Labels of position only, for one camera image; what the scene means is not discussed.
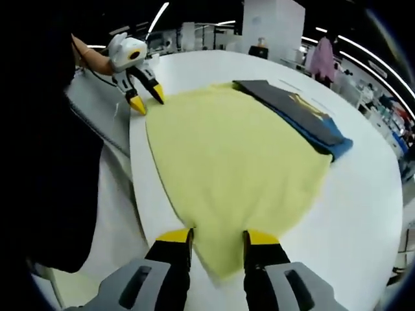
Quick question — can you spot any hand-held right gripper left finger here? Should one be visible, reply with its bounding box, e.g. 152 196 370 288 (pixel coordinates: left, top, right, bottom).
80 227 195 311

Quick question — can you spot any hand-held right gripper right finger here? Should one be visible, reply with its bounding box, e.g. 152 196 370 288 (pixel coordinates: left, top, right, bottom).
242 229 350 311

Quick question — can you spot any yellow blue grey garment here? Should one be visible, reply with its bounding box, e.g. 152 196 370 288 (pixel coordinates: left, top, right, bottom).
145 79 354 280

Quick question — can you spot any white ceiling light strip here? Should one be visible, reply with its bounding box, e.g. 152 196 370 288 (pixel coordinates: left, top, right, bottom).
147 1 170 33

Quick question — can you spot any black low cabinet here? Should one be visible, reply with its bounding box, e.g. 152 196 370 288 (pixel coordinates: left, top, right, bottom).
248 45 270 59

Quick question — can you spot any person's dark clothing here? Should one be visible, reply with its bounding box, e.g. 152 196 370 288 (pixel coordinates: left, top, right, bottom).
0 29 104 273

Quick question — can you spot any white square pillar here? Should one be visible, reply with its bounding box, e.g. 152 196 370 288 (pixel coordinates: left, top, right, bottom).
241 0 306 62

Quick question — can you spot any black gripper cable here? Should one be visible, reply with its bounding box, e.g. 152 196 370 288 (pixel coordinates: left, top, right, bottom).
73 40 117 87

